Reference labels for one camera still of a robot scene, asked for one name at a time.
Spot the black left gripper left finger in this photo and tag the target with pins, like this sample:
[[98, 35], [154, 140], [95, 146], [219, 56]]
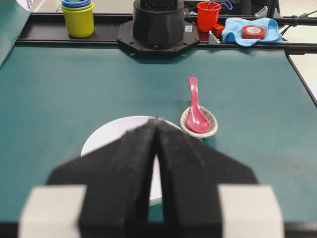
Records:
[[94, 196]]

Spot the white bowl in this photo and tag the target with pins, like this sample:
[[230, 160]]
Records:
[[112, 131]]

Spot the black aluminium rail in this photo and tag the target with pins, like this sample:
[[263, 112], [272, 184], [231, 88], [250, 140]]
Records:
[[110, 30]]

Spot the speckled ceramic spoon rest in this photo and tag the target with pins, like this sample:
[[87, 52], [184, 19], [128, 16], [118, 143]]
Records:
[[210, 118]]

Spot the blue cloth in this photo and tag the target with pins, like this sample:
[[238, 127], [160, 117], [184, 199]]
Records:
[[232, 32]]

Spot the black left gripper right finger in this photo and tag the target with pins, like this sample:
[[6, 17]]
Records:
[[210, 195]]

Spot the small red box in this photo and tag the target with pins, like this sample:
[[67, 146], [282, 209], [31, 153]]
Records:
[[217, 30]]

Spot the pink plastic spoon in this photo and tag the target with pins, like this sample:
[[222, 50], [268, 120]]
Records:
[[196, 120]]

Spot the red plastic cup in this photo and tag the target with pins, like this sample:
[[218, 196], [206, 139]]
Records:
[[208, 12]]

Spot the red tape roll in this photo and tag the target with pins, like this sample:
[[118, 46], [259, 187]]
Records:
[[253, 32]]

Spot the stacked colourful cups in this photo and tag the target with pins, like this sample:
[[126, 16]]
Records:
[[79, 17]]

